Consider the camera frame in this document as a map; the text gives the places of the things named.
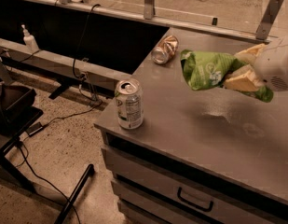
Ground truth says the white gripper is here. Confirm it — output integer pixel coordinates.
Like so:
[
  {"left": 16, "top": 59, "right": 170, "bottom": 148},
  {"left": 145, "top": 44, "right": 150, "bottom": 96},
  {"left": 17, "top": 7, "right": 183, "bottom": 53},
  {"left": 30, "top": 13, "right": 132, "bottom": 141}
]
[{"left": 224, "top": 36, "right": 288, "bottom": 91}]

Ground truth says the green rice chip bag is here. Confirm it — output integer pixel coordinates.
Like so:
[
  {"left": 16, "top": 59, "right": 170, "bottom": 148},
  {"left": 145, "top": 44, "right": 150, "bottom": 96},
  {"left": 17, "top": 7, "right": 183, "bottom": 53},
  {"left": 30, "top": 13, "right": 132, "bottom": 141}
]
[{"left": 180, "top": 49, "right": 273, "bottom": 103}]

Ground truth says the crushed orange soda can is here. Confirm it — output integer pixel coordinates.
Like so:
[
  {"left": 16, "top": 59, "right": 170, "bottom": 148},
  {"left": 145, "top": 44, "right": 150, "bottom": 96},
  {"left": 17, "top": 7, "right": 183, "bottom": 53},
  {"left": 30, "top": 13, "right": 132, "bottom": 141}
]
[{"left": 151, "top": 35, "right": 179, "bottom": 64}]

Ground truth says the upright 7up can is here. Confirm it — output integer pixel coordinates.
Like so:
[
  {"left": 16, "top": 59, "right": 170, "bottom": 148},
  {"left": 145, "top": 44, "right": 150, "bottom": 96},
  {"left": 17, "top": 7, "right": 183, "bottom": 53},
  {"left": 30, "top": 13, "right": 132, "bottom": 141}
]
[{"left": 115, "top": 78, "right": 144, "bottom": 130}]

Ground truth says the grey drawer cabinet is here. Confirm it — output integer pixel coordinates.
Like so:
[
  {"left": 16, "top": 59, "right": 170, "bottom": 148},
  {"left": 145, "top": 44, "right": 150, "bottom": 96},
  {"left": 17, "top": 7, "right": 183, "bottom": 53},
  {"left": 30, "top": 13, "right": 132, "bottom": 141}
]
[{"left": 94, "top": 27, "right": 288, "bottom": 224}]

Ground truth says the grey low ledge beam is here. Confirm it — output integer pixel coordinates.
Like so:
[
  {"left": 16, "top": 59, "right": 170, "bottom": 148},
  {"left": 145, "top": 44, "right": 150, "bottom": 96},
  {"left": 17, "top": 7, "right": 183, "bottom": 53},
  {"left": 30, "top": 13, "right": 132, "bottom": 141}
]
[{"left": 0, "top": 38, "right": 130, "bottom": 91}]

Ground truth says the small black power adapter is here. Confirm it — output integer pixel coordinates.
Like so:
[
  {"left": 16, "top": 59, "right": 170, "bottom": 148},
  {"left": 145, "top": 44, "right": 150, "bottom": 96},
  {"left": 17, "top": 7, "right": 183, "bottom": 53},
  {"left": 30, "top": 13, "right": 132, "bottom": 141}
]
[{"left": 26, "top": 122, "right": 44, "bottom": 137}]

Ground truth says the white pump sanitizer bottle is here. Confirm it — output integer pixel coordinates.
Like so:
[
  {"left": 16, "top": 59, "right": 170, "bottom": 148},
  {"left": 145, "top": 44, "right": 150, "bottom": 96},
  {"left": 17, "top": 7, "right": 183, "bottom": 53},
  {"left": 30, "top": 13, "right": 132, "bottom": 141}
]
[{"left": 21, "top": 24, "right": 39, "bottom": 53}]

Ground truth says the black cart stand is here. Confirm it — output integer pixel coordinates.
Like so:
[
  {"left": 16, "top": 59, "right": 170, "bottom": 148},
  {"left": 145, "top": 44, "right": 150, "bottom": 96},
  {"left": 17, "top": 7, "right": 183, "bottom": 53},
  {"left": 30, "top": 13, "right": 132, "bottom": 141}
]
[{"left": 0, "top": 51, "right": 96, "bottom": 224}]

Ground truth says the metal bracket right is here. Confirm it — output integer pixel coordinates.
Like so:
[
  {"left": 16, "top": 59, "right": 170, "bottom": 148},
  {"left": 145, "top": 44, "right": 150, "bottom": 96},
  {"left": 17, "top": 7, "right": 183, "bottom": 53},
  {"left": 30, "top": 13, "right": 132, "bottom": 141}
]
[{"left": 255, "top": 0, "right": 284, "bottom": 40}]

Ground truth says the metal bracket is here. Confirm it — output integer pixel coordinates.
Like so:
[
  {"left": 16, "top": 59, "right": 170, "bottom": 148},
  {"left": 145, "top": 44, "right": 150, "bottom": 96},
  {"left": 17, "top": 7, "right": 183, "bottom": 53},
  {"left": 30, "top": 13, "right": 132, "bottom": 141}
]
[
  {"left": 144, "top": 0, "right": 155, "bottom": 20},
  {"left": 255, "top": 0, "right": 284, "bottom": 40}
]

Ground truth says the metal bracket centre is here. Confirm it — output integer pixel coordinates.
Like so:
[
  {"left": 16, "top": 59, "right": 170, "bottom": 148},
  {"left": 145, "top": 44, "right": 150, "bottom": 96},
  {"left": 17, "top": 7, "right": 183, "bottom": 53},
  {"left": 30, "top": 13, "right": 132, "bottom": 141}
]
[{"left": 144, "top": 0, "right": 155, "bottom": 20}]

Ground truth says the black drawer handle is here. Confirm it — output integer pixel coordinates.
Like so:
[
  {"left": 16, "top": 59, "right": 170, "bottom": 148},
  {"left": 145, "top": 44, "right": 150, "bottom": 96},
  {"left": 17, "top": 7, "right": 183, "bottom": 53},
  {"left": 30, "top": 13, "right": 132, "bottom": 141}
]
[{"left": 177, "top": 187, "right": 213, "bottom": 212}]

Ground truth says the black floor cable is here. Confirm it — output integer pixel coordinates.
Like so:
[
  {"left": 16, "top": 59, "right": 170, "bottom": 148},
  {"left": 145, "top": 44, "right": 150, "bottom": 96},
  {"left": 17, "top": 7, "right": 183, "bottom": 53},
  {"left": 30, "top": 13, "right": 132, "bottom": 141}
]
[{"left": 13, "top": 100, "right": 104, "bottom": 224}]

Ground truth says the black hanging cable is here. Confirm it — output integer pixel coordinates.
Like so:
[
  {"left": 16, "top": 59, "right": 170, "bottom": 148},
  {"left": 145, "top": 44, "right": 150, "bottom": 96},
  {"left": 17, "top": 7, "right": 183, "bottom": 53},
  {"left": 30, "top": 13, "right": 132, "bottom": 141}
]
[{"left": 72, "top": 3, "right": 102, "bottom": 79}]

